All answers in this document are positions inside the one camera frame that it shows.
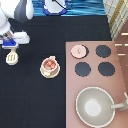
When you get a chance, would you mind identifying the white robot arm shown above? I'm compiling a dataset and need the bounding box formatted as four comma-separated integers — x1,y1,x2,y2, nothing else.
0,0,66,49

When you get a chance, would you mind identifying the pink stove top board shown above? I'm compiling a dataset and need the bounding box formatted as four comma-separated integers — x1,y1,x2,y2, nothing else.
66,41,128,128

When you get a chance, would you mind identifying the cream slotted spatula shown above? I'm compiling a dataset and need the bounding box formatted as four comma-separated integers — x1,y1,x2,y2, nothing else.
6,49,19,65

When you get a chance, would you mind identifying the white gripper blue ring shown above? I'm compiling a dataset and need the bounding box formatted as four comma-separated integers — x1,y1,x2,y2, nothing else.
0,31,30,49

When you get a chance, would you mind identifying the black burner bottom right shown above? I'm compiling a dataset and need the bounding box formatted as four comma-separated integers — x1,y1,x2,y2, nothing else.
98,62,115,76

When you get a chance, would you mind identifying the black table mat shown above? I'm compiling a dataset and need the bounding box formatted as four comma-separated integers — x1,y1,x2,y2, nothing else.
0,15,110,128

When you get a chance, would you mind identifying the cream round plate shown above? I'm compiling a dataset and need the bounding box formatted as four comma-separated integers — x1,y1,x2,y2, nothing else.
40,59,60,78

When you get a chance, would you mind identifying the black burner top right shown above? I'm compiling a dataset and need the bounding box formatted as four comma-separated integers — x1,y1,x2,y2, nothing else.
96,45,111,58

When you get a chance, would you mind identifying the black burner bottom left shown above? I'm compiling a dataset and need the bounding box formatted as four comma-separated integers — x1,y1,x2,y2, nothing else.
75,62,91,77

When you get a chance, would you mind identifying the pink pot lid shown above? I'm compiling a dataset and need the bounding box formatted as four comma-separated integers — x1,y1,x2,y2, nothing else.
71,45,87,58

